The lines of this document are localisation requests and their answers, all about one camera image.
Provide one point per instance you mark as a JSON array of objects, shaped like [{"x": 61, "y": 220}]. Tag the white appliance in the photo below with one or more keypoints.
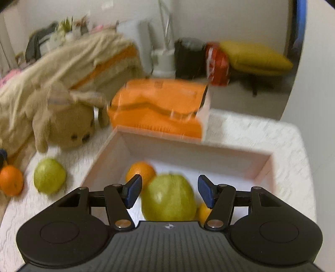
[{"x": 144, "y": 44}]

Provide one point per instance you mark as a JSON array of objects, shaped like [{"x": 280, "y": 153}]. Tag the green guava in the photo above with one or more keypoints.
[
  {"x": 167, "y": 198},
  {"x": 49, "y": 176}
]

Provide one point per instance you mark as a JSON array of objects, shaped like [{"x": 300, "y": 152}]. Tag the large orange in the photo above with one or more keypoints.
[
  {"x": 142, "y": 170},
  {"x": 11, "y": 180}
]

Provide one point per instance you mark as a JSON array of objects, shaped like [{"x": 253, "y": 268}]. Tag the olive cushion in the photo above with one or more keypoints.
[{"x": 256, "y": 57}]

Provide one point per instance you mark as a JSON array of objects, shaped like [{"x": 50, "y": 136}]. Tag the pink cardboard box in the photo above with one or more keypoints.
[{"x": 183, "y": 151}]

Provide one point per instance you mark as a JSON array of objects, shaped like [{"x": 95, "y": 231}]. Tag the white garment steamer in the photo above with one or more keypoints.
[{"x": 163, "y": 61}]

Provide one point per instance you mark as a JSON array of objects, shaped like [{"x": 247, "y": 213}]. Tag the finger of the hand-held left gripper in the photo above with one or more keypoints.
[{"x": 2, "y": 157}]

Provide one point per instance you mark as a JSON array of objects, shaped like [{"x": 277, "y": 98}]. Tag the green potted plant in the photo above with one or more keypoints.
[{"x": 65, "y": 26}]

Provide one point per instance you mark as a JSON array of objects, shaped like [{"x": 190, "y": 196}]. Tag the white lace tablecloth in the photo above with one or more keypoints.
[{"x": 282, "y": 146}]

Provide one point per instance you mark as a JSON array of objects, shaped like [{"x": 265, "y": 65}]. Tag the yellow kumquat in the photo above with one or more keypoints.
[{"x": 202, "y": 215}]

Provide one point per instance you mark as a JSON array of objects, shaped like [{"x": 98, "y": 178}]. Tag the black bag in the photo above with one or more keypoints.
[{"x": 188, "y": 57}]

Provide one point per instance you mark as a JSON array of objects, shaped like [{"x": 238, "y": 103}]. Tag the dark clothing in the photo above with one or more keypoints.
[{"x": 36, "y": 41}]

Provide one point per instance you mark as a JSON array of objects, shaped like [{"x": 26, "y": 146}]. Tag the brown teddy bear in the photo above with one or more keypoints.
[{"x": 70, "y": 125}]

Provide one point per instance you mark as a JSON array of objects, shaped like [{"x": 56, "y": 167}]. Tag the red plastic bag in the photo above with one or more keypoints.
[{"x": 217, "y": 65}]

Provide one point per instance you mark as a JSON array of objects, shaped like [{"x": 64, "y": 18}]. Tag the orange bag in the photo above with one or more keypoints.
[{"x": 157, "y": 104}]

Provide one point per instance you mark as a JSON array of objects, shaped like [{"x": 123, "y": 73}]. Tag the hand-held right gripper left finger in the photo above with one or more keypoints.
[{"x": 133, "y": 192}]

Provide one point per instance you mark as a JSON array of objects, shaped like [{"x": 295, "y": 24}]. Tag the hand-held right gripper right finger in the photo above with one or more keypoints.
[{"x": 205, "y": 193}]

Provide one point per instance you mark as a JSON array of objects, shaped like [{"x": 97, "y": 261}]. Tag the pink cloth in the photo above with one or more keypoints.
[{"x": 7, "y": 78}]

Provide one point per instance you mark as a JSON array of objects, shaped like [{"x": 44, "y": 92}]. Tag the blue cloth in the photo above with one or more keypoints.
[{"x": 302, "y": 23}]

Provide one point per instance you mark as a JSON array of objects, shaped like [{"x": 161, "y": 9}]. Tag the beige blanket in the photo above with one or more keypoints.
[{"x": 31, "y": 75}]

